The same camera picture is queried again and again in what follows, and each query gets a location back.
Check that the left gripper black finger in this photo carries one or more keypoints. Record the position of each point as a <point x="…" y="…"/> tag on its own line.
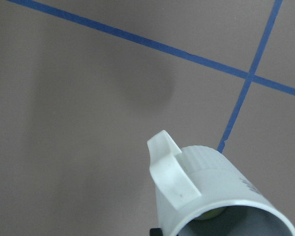
<point x="155" y="232"/>

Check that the yellow lemon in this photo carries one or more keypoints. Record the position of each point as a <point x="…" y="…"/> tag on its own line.
<point x="210" y="214"/>

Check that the white mug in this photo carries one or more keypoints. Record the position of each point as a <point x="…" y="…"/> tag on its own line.
<point x="195" y="179"/>

